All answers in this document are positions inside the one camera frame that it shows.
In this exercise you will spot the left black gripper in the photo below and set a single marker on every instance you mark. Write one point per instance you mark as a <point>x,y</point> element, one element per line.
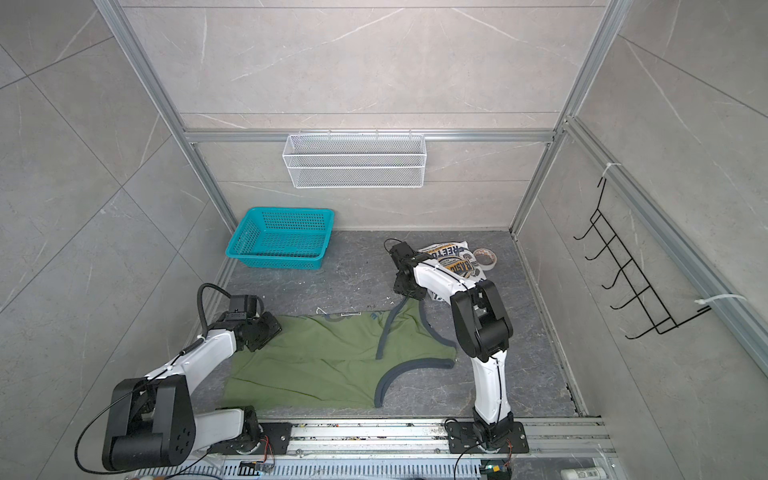
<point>274,328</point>

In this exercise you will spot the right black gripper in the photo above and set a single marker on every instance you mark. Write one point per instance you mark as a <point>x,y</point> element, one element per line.
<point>398,288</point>

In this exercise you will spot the white tank top navy trim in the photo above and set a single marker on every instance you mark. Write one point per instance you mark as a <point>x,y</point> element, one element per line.
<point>457,257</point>

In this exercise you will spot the green tank top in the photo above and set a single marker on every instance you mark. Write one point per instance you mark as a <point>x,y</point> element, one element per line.
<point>336,360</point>

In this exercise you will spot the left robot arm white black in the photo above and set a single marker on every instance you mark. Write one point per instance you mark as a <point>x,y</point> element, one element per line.
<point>151,422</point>

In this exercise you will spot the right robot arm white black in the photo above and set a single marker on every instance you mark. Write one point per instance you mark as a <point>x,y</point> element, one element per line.
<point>482,328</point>

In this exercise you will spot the roll of masking tape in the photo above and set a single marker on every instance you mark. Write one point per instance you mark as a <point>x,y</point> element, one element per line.
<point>485,258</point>

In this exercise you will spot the teal plastic basket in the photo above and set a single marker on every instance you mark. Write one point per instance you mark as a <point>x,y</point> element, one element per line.
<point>282,238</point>

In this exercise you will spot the white bottle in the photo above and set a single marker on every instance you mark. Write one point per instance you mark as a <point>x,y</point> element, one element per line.
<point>584,473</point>

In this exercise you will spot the white wire mesh shelf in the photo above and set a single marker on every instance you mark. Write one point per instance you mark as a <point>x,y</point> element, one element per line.
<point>364,160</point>

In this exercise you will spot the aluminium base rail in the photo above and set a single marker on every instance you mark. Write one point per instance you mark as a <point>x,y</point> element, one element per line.
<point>404,449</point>

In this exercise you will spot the black wire hook rack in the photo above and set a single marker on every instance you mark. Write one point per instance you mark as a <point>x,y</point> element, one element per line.
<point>629,271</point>

